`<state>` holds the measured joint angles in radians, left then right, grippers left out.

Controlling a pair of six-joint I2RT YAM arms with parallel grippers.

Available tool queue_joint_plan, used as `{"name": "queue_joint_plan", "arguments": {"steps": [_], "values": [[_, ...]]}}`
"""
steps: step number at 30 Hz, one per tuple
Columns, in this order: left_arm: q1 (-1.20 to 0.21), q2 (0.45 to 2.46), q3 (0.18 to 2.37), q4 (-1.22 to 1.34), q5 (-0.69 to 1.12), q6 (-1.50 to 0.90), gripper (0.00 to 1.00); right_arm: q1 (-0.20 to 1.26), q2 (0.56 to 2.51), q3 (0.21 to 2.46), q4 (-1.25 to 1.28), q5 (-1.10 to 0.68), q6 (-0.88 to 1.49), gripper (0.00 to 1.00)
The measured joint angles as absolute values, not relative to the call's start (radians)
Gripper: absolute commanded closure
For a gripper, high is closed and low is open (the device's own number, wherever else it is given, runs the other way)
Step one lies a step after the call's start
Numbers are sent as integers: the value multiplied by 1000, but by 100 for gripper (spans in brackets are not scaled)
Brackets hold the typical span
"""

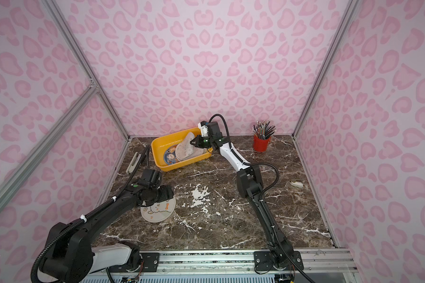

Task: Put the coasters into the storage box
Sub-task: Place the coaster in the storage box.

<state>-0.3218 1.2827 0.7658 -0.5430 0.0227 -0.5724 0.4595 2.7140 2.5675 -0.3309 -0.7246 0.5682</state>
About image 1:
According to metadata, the blue cartoon coaster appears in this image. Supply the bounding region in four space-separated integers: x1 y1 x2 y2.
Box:
164 145 179 165

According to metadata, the yellow plastic storage box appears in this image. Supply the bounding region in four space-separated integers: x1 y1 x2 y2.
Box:
151 128 211 172

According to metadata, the grey stapler tool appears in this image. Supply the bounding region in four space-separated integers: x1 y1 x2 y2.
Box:
126 153 146 175

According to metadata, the butterfly doodle coaster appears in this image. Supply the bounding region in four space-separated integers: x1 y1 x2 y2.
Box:
175 132 206 162

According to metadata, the bundle of pens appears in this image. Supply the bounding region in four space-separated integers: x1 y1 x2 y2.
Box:
253 120 276 140

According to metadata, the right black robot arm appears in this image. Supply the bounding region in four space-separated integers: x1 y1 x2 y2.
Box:
190 114 304 274

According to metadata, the white sheep coaster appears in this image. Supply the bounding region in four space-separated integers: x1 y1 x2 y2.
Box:
140 197 176 223

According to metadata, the small white eraser block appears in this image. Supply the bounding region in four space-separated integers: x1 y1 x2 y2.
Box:
290 181 303 188

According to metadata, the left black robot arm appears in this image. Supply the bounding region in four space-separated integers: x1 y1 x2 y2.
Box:
30 167 174 283

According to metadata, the red pen holder cup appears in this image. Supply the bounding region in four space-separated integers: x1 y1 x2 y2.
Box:
253 135 271 153

